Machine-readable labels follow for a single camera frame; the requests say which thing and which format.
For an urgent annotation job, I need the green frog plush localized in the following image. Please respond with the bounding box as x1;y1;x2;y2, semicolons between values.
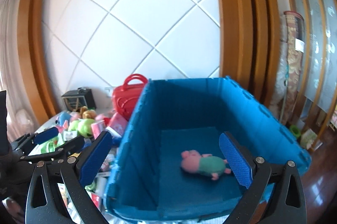
67;118;96;138

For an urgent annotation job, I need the brown bear plush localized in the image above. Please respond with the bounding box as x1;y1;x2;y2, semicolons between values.
79;106;97;119

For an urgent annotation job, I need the black gift box with flask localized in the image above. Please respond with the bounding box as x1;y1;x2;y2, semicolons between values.
62;88;96;111

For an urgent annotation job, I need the pink tissue pack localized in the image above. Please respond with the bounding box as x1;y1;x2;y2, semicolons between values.
106;113;128;137

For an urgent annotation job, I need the red plastic toy suitcase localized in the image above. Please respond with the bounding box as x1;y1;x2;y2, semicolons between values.
112;74;148;121

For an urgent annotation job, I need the small pink pig plush green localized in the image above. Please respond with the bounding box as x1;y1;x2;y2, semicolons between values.
181;150;232;181

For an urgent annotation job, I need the blue plastic storage crate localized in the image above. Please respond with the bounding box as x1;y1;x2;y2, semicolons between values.
104;77;311;222

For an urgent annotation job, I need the rolled patterned carpet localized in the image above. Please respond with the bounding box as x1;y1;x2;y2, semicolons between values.
281;11;305;125

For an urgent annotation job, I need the wooden glass-door cabinet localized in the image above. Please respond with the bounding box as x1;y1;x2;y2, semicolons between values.
286;0;336;150

